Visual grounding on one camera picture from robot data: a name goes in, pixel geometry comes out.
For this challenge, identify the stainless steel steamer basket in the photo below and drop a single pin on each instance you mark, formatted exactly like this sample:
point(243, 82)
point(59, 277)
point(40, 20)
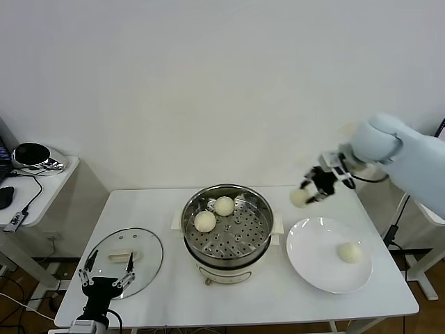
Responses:
point(243, 259)

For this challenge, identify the white steamed baozi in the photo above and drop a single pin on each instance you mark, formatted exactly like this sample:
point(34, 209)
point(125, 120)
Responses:
point(224, 206)
point(297, 198)
point(350, 253)
point(205, 221)

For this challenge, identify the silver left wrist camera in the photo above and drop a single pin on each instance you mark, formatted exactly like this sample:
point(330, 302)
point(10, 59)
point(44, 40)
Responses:
point(82, 327)

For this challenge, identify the round white plate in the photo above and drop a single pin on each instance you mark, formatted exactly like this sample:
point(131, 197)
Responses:
point(313, 250)

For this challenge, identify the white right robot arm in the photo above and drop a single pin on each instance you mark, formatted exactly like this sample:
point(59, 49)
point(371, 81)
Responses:
point(417, 167)

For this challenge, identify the cream electric cooker pot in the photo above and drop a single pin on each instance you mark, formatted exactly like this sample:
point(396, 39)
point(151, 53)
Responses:
point(226, 275)

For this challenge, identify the round glass pot lid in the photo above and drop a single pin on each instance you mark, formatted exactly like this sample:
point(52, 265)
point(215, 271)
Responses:
point(146, 250)

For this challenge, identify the white side desk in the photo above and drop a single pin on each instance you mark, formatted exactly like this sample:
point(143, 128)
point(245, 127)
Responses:
point(52, 195)
point(422, 275)

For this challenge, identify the chrome and black device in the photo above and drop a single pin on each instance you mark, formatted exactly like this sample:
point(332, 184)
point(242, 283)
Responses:
point(34, 156)

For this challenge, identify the grey laptop with lit screen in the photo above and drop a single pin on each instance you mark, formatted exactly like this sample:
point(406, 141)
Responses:
point(441, 130)

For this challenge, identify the small grey usb adapter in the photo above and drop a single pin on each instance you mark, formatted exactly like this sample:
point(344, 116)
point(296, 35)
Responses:
point(15, 221)

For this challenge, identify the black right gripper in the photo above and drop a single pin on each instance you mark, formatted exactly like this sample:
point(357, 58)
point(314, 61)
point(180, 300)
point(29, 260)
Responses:
point(325, 182)

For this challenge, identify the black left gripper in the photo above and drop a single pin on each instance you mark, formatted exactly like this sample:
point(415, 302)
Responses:
point(101, 290)

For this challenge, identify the black computer mouse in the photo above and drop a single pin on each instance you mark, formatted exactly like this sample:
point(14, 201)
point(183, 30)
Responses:
point(7, 197)

